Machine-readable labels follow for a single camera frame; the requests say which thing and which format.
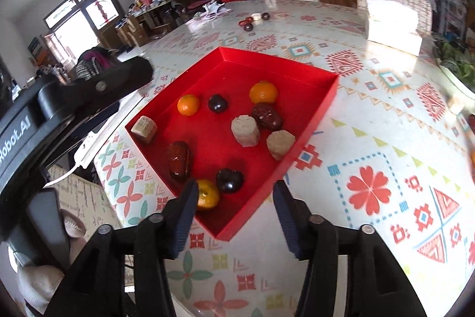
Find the dark purple plum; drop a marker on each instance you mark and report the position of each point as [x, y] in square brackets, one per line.
[229, 180]
[218, 103]

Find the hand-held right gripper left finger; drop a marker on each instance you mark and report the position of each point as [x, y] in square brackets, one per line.
[183, 217]

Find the green spinach leaves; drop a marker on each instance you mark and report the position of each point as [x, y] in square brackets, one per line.
[456, 59]

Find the person's left hand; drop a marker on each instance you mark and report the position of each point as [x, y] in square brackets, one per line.
[37, 283]

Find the orange mandarin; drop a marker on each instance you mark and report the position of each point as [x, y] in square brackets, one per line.
[263, 92]
[207, 195]
[188, 104]

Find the white tissue box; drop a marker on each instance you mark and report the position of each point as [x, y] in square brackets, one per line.
[393, 31]

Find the large wrinkled red date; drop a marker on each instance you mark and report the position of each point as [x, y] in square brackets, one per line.
[179, 160]

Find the red shallow box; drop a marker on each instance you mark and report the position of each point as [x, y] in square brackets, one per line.
[215, 150]

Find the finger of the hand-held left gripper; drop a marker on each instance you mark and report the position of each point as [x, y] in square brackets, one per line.
[111, 79]

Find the pale green oval plate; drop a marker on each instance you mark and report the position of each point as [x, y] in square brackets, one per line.
[454, 83]

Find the white power strip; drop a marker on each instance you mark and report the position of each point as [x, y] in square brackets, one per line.
[84, 150]

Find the white framed glass door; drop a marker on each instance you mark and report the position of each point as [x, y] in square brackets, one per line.
[85, 9]

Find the small white and red toy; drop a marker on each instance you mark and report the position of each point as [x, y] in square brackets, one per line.
[256, 20]

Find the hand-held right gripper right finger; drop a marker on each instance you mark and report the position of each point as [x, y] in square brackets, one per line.
[289, 217]

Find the round beige cake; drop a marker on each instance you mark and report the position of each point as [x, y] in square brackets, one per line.
[245, 130]

